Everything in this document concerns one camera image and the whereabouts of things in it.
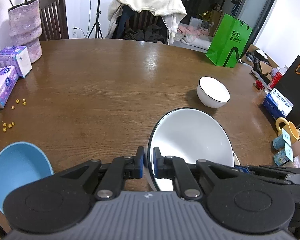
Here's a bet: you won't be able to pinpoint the blue bowl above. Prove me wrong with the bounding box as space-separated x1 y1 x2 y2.
0 142 54 214

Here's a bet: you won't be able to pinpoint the scattered yellow kernels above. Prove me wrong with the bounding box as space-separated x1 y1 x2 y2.
0 98 28 133

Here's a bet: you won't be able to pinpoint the blue tissue pack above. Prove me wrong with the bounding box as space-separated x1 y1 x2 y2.
262 88 294 120

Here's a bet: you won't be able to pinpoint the pink textured vase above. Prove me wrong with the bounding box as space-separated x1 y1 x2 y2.
8 0 43 64

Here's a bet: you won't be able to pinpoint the dark wooden chair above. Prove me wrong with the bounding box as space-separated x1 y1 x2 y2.
134 10 165 30
39 0 69 42

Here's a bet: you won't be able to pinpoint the glass sliding door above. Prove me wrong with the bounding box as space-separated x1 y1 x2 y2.
236 0 283 58

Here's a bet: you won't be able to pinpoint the pink blanket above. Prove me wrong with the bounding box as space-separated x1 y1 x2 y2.
177 24 212 35

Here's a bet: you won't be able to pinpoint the yellow mug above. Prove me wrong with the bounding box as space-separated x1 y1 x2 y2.
276 117 300 144

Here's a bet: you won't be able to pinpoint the red labelled plastic bottle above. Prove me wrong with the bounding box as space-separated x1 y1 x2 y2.
265 66 289 93

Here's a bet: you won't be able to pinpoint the gold gift bag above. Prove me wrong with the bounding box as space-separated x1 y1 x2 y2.
201 10 223 37

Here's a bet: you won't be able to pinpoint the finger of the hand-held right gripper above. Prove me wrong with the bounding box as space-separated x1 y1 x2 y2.
234 165 263 176
259 164 294 180

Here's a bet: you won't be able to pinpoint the navy hanging garment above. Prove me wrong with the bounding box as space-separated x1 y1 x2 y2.
114 5 133 39

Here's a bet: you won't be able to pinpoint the white plush toy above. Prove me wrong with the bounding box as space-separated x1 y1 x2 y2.
180 34 196 45

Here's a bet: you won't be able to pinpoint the black paper bag orange mark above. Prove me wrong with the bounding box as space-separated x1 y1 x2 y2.
272 55 300 130

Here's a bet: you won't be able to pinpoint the purple tissue box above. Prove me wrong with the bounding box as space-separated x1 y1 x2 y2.
0 45 32 78

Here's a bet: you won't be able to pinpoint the dark crumpled clothing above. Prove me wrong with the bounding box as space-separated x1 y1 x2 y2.
124 24 167 44

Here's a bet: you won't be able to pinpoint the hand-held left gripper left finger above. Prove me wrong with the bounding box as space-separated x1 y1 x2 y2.
57 146 145 200

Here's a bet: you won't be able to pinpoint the open cardboard box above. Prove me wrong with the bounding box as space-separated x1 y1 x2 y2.
241 44 282 77

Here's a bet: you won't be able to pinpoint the white bowl with black rim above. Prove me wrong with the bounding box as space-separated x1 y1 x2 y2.
197 76 230 108
145 108 235 192

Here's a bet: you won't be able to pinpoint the black light stand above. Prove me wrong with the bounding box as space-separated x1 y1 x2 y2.
86 0 104 39

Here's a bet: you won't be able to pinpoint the green paper bag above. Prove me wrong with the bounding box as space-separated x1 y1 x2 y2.
206 13 253 68

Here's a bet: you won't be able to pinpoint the purple tissue pack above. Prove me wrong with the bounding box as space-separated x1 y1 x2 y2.
0 66 19 109

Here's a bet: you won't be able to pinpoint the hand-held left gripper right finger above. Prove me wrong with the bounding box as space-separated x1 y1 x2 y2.
152 147 240 200

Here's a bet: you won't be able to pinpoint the dark flat case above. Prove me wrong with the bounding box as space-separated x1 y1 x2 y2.
251 69 270 84

